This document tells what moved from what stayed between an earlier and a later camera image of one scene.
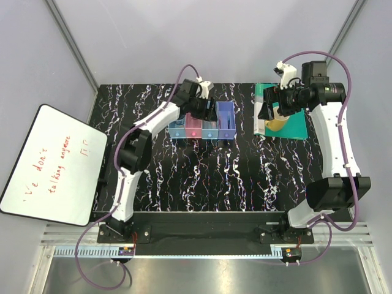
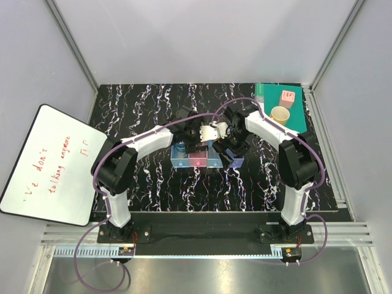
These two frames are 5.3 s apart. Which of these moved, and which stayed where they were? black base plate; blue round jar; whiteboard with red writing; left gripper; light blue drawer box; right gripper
Moved: right gripper; left gripper; light blue drawer box; blue round jar
Stayed: whiteboard with red writing; black base plate
